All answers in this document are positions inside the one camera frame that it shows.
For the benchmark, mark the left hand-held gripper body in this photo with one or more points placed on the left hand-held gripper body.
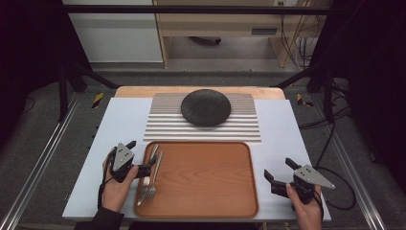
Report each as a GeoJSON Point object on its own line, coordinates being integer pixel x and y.
{"type": "Point", "coordinates": [123, 156]}

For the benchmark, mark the yellow black tape marker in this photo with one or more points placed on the yellow black tape marker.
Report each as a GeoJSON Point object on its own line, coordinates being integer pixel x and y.
{"type": "Point", "coordinates": [98, 100]}
{"type": "Point", "coordinates": [300, 99]}

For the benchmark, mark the white wall socket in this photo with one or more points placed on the white wall socket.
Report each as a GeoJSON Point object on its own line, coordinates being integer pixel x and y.
{"type": "Point", "coordinates": [287, 2]}

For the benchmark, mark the white cabinet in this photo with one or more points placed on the white cabinet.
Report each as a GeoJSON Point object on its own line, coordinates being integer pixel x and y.
{"type": "Point", "coordinates": [118, 38]}

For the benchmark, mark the black frame leg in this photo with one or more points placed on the black frame leg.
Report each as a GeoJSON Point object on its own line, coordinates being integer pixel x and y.
{"type": "Point", "coordinates": [63, 92]}
{"type": "Point", "coordinates": [328, 96]}

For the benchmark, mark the wooden tray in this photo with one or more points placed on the wooden tray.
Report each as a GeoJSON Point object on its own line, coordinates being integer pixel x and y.
{"type": "Point", "coordinates": [207, 191]}

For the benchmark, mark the black plate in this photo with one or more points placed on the black plate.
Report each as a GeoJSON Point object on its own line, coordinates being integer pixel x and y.
{"type": "Point", "coordinates": [206, 107]}

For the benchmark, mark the person's left hand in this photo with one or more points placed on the person's left hand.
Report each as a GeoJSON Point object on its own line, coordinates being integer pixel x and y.
{"type": "Point", "coordinates": [115, 195]}

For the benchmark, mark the person's right hand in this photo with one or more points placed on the person's right hand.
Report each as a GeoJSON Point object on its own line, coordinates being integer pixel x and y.
{"type": "Point", "coordinates": [306, 217]}

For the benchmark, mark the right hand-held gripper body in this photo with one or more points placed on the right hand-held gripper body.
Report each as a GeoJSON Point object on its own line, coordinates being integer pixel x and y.
{"type": "Point", "coordinates": [306, 179]}

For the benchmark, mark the light wooden desk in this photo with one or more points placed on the light wooden desk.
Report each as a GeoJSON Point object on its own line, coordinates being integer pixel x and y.
{"type": "Point", "coordinates": [217, 24]}

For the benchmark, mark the black frame crossbar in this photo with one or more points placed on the black frame crossbar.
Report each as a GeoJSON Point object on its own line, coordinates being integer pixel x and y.
{"type": "Point", "coordinates": [191, 9]}

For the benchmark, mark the black curtain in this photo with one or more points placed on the black curtain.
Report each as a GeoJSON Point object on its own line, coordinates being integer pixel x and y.
{"type": "Point", "coordinates": [373, 64]}
{"type": "Point", "coordinates": [28, 48]}

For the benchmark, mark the white table sheet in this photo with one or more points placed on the white table sheet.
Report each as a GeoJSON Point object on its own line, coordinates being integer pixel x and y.
{"type": "Point", "coordinates": [121, 121]}

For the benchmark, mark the silver fork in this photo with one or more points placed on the silver fork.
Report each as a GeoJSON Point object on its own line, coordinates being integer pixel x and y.
{"type": "Point", "coordinates": [150, 192]}

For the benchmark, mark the silver knife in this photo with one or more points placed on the silver knife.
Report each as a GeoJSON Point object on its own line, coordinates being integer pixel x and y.
{"type": "Point", "coordinates": [143, 189]}

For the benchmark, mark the striped placemat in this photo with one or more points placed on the striped placemat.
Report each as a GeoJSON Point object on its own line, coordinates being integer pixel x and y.
{"type": "Point", "coordinates": [166, 127]}

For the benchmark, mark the aluminium floor rail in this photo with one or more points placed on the aluminium floor rail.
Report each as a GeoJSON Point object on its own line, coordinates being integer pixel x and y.
{"type": "Point", "coordinates": [38, 172]}
{"type": "Point", "coordinates": [354, 172]}

